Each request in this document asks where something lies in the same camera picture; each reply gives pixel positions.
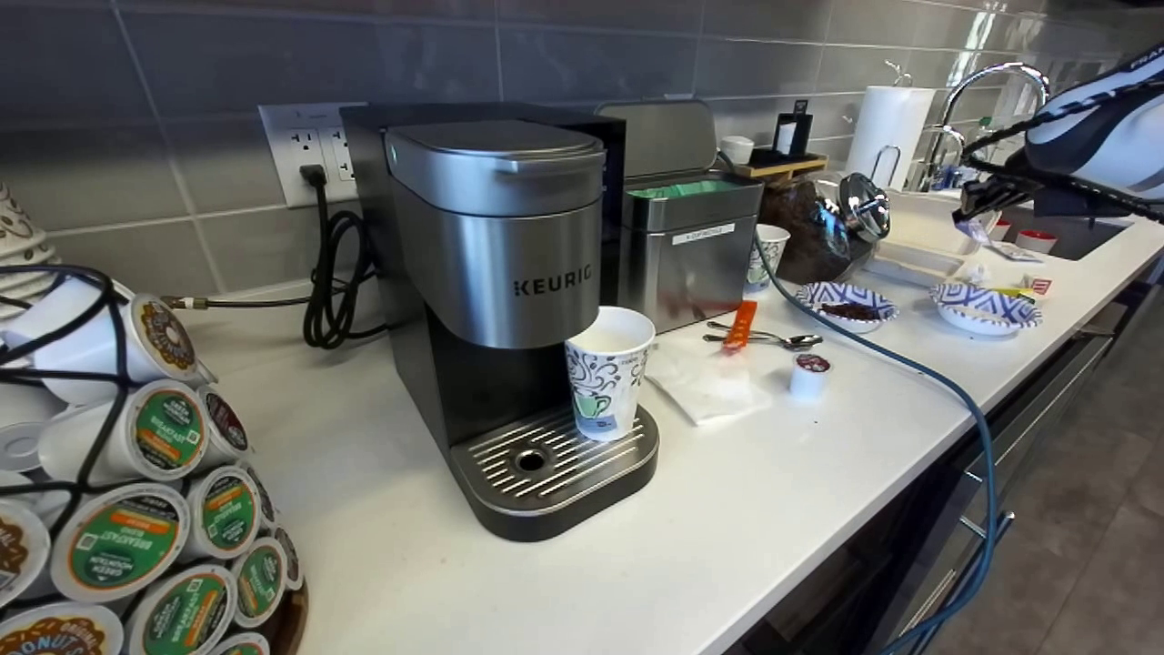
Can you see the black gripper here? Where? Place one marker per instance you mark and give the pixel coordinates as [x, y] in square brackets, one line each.
[1005, 195]

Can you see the brown coffee beans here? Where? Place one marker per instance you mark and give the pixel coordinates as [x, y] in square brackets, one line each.
[857, 309]

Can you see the blue patterned paper bowl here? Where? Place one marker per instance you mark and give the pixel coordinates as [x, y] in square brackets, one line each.
[857, 326]
[985, 315]

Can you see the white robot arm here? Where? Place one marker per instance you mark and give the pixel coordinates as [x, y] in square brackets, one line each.
[1112, 127]

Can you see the crumpled white paper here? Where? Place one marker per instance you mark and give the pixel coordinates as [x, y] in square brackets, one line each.
[969, 273]

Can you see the beige clamshell takeout container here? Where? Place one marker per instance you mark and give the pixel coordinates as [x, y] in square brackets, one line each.
[923, 259]

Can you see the stainless steel sink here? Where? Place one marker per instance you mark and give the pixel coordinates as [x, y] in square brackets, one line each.
[1086, 240]

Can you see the metal paper towel holder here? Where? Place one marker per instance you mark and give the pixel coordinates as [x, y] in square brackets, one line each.
[888, 168]

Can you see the chrome faucet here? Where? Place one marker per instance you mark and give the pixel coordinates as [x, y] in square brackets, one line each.
[953, 104]

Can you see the white paper towel roll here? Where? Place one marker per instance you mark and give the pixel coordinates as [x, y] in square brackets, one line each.
[892, 132]

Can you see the black container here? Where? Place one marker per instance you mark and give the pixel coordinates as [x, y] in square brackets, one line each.
[794, 127]

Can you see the small patterned paper cup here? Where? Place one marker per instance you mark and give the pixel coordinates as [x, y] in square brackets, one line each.
[767, 248]

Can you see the metal spoon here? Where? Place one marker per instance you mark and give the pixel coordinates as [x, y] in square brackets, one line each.
[800, 341]

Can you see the white maroon lid coffee pod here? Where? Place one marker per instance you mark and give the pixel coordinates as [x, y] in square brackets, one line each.
[807, 378]

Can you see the small white cup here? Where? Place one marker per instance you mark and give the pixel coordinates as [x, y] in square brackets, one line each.
[735, 149]

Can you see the orange plastic stick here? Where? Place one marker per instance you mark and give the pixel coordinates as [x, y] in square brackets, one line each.
[741, 326]

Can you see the steel napkin dispenser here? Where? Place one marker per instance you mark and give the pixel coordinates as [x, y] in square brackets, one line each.
[691, 259]

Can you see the white napkin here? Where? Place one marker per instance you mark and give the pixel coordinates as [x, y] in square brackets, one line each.
[710, 386]

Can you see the blue green patterned paper cup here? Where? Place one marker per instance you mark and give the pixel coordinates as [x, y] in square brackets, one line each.
[605, 376]

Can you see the silver black Keurig machine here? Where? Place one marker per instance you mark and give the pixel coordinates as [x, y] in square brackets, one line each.
[512, 240]

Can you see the dark lid coffee pod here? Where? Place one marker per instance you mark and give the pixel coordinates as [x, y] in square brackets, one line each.
[227, 424]

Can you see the green lid coffee pod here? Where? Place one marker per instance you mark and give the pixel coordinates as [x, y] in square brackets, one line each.
[122, 542]
[259, 578]
[169, 432]
[183, 611]
[227, 510]
[241, 644]

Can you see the brown lid coffee pod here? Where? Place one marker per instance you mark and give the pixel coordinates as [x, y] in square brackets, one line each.
[164, 333]
[15, 546]
[56, 635]

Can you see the white ridged paper stack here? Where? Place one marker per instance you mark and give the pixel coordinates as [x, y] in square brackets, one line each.
[21, 240]

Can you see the white wall outlet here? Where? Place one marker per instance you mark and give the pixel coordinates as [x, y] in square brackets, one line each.
[286, 139]

